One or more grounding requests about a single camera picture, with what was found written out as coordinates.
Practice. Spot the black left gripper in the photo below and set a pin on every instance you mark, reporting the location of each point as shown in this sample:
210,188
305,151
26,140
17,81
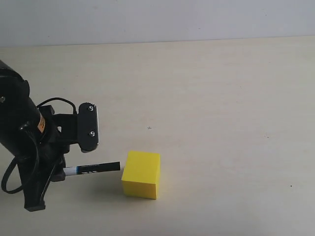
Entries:
36,129

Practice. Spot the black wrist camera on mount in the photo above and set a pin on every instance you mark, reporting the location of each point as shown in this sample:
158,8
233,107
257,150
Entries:
87,127

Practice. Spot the yellow foam cube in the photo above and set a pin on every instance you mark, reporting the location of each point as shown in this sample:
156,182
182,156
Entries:
141,175

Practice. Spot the black and white whiteboard marker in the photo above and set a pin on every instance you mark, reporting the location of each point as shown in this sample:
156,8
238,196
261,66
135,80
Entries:
91,169

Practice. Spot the black and grey left robot arm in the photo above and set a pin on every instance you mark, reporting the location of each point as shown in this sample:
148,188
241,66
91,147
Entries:
15,91

